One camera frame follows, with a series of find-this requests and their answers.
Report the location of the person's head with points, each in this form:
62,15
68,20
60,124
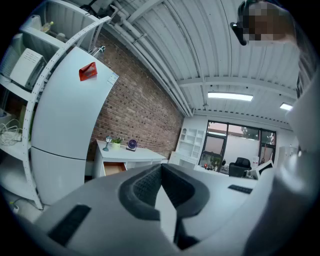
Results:
267,22

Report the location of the white refrigerator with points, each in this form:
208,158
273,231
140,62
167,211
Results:
67,120

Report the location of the black head-worn camera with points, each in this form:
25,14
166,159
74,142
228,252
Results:
237,30

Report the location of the white microwave oven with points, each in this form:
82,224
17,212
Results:
26,67

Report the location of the ceiling light panel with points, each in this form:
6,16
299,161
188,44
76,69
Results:
285,106
230,96

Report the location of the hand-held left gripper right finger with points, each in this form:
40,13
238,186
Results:
220,200

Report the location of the white bookcase cabinet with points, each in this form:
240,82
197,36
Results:
190,145

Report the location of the blue lantern lamp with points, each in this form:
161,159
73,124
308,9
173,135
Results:
107,143

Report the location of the white metal shelf rack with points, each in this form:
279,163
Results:
30,110

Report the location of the black office chair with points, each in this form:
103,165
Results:
240,167

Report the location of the black framed window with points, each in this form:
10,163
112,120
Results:
232,147

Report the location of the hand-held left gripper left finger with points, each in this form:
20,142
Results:
100,200

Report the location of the potted green plant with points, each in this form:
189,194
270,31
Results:
116,143

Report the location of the white desk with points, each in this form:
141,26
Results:
140,155

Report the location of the wooden drawer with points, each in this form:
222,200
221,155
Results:
113,168

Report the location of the purple desk fan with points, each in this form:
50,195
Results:
132,145

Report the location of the yellow plastic bottle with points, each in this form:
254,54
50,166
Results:
47,27

